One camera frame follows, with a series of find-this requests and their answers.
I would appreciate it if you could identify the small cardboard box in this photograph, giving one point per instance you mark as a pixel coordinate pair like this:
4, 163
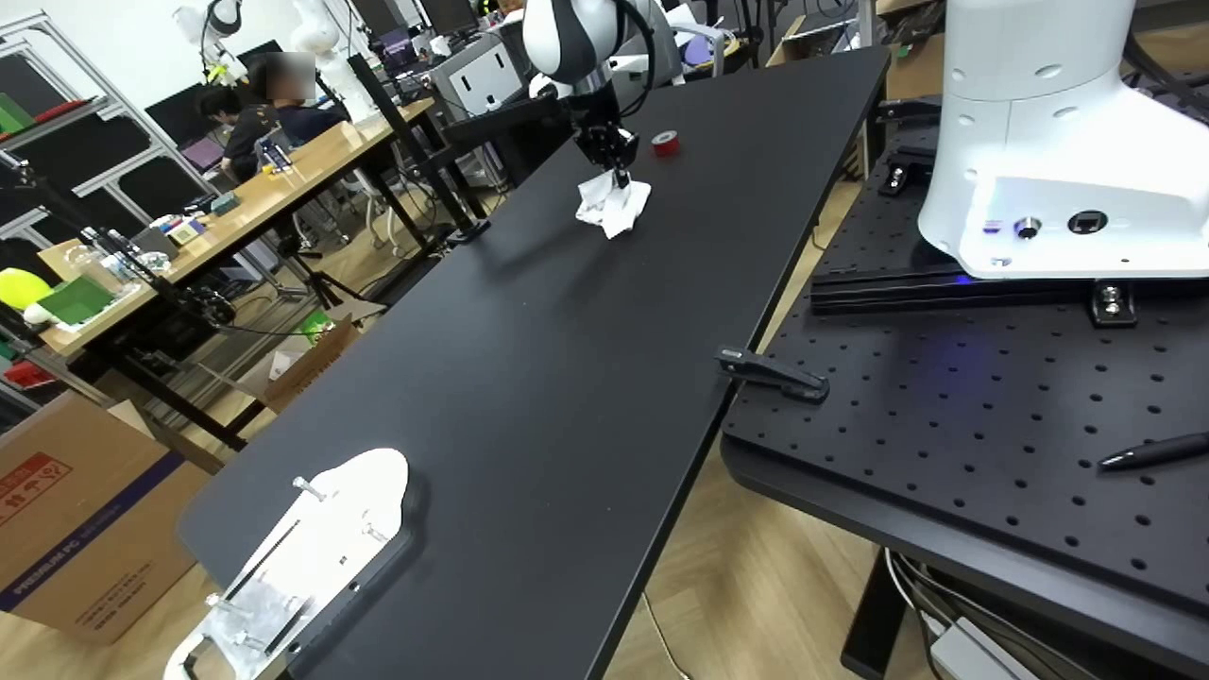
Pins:
307, 363

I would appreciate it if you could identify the black perforated breadboard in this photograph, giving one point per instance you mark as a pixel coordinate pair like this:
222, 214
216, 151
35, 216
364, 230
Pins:
1008, 416

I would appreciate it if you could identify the large cardboard box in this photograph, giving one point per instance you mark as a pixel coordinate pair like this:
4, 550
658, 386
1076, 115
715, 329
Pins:
76, 506

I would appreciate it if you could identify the black clamp stand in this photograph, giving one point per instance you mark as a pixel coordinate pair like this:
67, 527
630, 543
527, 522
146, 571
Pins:
417, 146

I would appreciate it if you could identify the green flat item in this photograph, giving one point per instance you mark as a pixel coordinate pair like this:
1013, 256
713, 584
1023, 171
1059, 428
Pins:
76, 304

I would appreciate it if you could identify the white cabinet with slots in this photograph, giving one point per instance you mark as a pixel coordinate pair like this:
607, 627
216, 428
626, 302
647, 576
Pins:
477, 79

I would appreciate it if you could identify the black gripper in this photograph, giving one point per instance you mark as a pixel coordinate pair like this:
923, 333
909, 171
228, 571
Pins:
607, 138

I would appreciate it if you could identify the white cloth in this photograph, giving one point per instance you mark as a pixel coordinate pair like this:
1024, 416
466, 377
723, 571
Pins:
613, 209

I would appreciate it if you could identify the seated person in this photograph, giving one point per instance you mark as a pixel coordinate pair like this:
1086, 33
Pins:
285, 107

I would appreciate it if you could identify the grey power strip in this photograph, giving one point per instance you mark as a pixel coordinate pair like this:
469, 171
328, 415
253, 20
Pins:
976, 656

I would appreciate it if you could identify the black mounting rail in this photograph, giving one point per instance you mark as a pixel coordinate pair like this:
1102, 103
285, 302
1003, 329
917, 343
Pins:
959, 292

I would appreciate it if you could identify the yellow item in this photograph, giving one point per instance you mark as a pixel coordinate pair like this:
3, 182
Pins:
20, 288

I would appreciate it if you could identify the metal shelf rack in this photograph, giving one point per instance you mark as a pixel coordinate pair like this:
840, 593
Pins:
76, 138

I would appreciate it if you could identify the black pen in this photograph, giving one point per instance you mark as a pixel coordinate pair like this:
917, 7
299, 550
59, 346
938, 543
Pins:
1154, 450

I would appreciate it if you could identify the long wooden desk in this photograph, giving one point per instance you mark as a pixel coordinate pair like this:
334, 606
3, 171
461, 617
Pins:
251, 202

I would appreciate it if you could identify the metal bolt bracket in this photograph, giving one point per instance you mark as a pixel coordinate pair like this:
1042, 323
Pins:
1111, 304

